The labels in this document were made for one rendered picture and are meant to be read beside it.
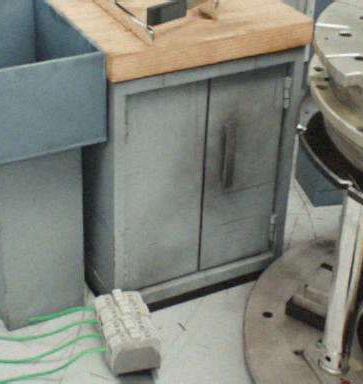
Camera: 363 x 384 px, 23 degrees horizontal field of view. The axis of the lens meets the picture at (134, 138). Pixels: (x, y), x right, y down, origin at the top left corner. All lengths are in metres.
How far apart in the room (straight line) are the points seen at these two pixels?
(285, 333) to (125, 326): 0.15
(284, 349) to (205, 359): 0.07
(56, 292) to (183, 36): 0.28
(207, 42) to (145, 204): 0.17
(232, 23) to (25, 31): 0.21
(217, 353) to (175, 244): 0.11
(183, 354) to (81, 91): 0.27
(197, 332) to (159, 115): 0.22
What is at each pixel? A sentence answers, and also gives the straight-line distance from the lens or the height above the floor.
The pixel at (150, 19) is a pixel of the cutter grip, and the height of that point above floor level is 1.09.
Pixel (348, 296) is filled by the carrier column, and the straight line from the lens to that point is 0.74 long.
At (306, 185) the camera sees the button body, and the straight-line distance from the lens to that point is 1.08.
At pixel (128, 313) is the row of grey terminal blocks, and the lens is 0.82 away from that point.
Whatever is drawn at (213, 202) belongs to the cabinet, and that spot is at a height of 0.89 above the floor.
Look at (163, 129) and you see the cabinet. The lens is 0.78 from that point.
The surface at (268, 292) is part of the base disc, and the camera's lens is 0.89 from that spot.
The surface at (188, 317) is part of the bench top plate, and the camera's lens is 0.88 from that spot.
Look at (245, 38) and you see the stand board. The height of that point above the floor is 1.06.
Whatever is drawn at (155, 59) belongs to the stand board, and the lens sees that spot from 0.73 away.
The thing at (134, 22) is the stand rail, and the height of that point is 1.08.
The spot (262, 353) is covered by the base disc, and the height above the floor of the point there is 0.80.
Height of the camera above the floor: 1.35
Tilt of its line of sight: 29 degrees down
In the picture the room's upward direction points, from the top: 1 degrees clockwise
